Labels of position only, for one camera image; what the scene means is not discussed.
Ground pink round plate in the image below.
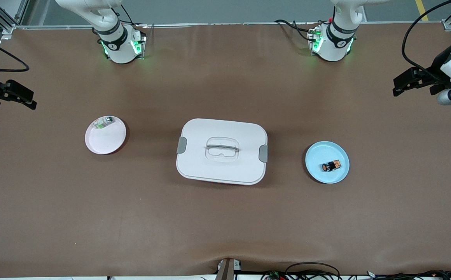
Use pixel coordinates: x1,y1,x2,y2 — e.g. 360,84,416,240
85,115,127,155

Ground light blue round plate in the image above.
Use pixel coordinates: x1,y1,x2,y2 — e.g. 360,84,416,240
305,141,350,184

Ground white lidded storage box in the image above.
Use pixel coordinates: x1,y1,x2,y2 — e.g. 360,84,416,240
176,118,269,186

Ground brown table mat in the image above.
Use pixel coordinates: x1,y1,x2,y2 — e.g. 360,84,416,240
0,23,451,278

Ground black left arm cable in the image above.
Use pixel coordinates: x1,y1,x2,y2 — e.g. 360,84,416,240
402,0,451,84

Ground small green clear switch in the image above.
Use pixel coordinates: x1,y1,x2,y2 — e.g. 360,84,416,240
94,116,115,130

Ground black base cable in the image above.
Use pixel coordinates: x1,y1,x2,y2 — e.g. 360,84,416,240
274,19,321,39

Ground black cable bundle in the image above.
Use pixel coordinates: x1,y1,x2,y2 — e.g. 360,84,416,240
365,270,451,280

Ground silver table edge rail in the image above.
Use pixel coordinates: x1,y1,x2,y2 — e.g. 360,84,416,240
14,21,444,30

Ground clear box handle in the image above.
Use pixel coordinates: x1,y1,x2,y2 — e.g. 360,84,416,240
204,137,240,161

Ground black looped cable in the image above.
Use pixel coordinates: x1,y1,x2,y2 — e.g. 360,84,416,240
285,262,341,280

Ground wooden metal bracket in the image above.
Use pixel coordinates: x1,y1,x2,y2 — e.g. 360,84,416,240
215,258,242,280

